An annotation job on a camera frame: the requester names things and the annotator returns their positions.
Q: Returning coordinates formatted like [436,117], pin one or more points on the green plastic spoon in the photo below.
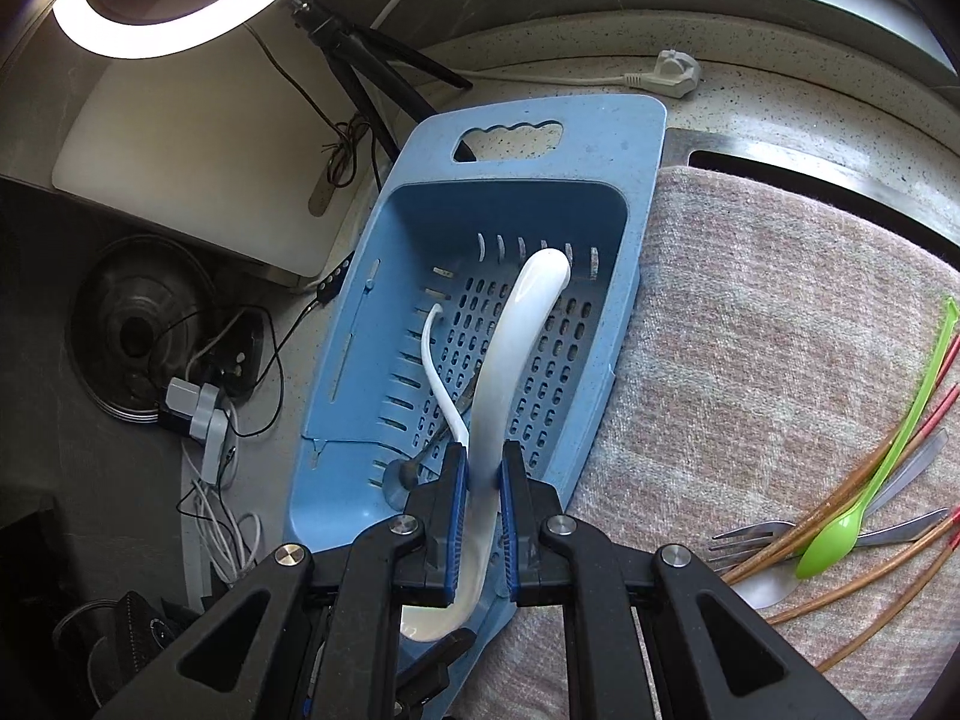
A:
[825,547]

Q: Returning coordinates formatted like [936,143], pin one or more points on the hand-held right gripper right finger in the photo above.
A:
[510,525]

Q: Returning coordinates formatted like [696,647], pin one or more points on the black tripod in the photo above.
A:
[352,52]

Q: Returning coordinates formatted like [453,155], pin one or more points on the clear plastic spoon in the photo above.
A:
[765,589]

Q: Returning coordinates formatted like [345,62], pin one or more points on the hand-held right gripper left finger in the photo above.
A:
[454,525]

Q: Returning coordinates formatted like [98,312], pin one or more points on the black device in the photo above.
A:
[142,630]

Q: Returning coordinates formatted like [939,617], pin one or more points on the white ceramic spoon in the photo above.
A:
[448,409]

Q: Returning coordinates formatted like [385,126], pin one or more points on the white plastic spoon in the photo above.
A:
[525,307]

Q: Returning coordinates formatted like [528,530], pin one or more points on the grey window sill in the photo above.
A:
[750,0]

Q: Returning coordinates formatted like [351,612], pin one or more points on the stainless steel sink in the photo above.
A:
[712,142]

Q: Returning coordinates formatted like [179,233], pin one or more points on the metal fork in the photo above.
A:
[757,540]

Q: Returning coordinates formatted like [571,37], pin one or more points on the checked kitchen towel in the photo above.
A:
[712,352]

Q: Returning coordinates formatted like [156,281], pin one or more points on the white power plug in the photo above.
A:
[675,71]

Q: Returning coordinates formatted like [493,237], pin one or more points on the red-tipped wooden chopstick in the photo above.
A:
[930,420]
[885,626]
[862,577]
[937,371]

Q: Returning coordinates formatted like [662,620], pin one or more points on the blue drain basket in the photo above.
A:
[600,165]

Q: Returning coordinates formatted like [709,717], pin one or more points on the black power adapter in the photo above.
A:
[240,360]

